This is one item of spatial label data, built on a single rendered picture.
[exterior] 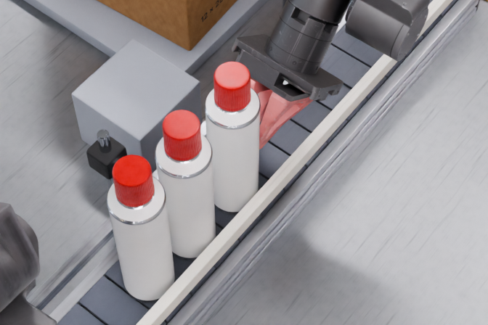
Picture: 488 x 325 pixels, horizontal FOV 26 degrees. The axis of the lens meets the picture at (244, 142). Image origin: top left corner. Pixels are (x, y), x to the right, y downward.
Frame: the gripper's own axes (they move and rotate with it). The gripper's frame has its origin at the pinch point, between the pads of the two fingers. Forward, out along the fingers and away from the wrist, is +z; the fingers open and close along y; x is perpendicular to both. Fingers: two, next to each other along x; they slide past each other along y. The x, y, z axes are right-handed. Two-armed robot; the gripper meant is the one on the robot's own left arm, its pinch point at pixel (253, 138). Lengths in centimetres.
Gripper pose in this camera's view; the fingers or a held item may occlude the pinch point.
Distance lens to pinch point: 107.8
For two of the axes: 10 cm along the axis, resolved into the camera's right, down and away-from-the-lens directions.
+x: 4.7, -1.5, 8.7
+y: 7.9, 5.1, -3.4
